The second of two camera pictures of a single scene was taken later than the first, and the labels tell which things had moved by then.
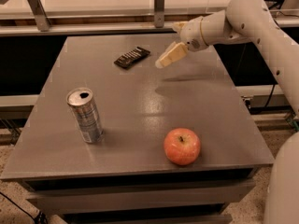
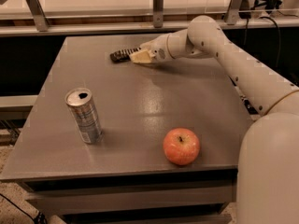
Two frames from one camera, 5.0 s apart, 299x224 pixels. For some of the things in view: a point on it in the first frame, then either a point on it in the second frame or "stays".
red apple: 182,146 stays
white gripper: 191,34 → 158,49
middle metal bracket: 159,6 stays
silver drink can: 82,104 stays
